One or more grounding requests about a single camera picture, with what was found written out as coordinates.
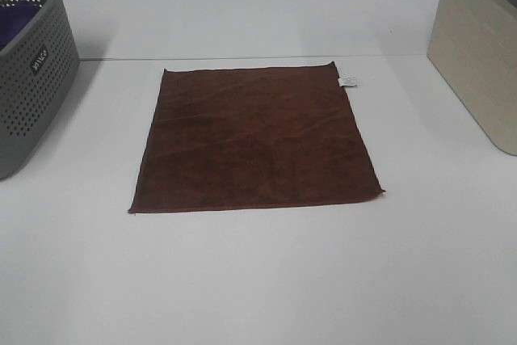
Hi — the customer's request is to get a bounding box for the grey perforated laundry basket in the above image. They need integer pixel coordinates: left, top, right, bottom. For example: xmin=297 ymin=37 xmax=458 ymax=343
xmin=1 ymin=0 xmax=79 ymax=178

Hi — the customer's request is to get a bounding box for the brown towel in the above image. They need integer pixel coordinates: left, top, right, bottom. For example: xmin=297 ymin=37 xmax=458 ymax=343
xmin=130 ymin=62 xmax=383 ymax=213

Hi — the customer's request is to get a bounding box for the purple cloth in basket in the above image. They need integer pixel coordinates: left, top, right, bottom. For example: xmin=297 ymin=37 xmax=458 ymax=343
xmin=0 ymin=2 xmax=40 ymax=49

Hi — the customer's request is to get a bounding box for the beige storage bin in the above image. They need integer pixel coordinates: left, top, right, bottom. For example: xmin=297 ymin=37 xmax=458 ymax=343
xmin=427 ymin=0 xmax=516 ymax=155

